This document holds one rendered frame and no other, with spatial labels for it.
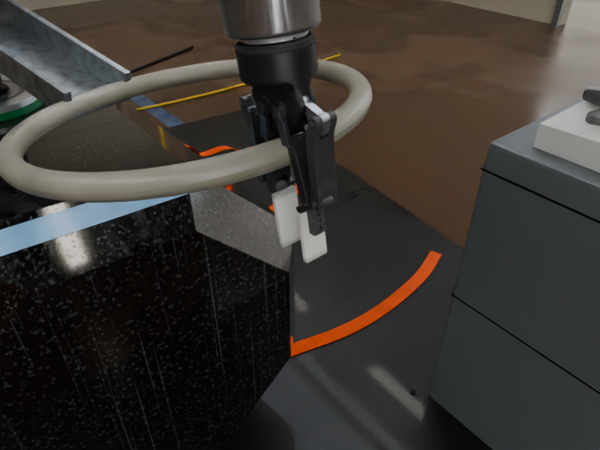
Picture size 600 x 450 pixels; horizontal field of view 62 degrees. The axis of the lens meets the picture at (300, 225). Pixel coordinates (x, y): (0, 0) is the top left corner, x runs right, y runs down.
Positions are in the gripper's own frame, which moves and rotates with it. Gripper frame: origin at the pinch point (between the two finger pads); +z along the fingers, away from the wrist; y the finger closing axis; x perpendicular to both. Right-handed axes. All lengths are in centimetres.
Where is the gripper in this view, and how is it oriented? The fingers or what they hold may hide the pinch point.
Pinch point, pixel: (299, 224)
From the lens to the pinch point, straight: 56.4
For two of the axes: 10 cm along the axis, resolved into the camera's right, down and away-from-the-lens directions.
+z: 1.2, 8.6, 5.0
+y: -6.1, -3.4, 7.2
